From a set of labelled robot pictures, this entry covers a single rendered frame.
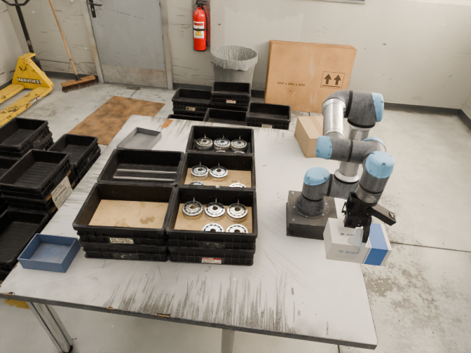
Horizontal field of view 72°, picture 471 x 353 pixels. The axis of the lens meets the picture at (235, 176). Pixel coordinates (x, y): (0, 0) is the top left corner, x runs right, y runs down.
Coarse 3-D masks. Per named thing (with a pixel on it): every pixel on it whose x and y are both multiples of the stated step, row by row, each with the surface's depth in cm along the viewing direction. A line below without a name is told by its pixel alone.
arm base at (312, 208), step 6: (300, 198) 169; (306, 198) 165; (324, 198) 169; (300, 204) 170; (306, 204) 166; (312, 204) 165; (318, 204) 165; (324, 204) 169; (300, 210) 170; (306, 210) 167; (312, 210) 166; (318, 210) 169; (324, 210) 171
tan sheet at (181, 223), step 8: (248, 208) 166; (224, 216) 161; (248, 216) 162; (176, 224) 156; (184, 224) 156; (192, 224) 156; (200, 224) 156; (224, 224) 157; (232, 224) 157; (240, 224) 158; (248, 224) 158; (248, 232) 154
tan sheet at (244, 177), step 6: (186, 174) 185; (228, 174) 187; (234, 174) 187; (240, 174) 188; (246, 174) 188; (186, 180) 181; (192, 180) 182; (204, 180) 182; (210, 180) 182; (228, 180) 183; (234, 180) 183; (240, 180) 184; (246, 180) 184; (246, 186) 180
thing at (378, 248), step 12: (336, 228) 116; (348, 228) 116; (372, 228) 117; (384, 228) 117; (324, 240) 123; (336, 240) 112; (372, 240) 113; (384, 240) 113; (336, 252) 114; (348, 252) 113; (372, 252) 112; (384, 252) 111; (372, 264) 115
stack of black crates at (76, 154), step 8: (64, 136) 275; (72, 136) 275; (80, 136) 274; (88, 136) 274; (56, 144) 265; (64, 144) 276; (72, 144) 281; (80, 144) 280; (88, 144) 279; (96, 144) 274; (64, 152) 272; (72, 152) 273; (80, 152) 273; (88, 152) 263; (96, 152) 275; (72, 160) 264; (80, 160) 250; (88, 160) 263; (80, 168) 253; (88, 168) 266; (80, 176) 253
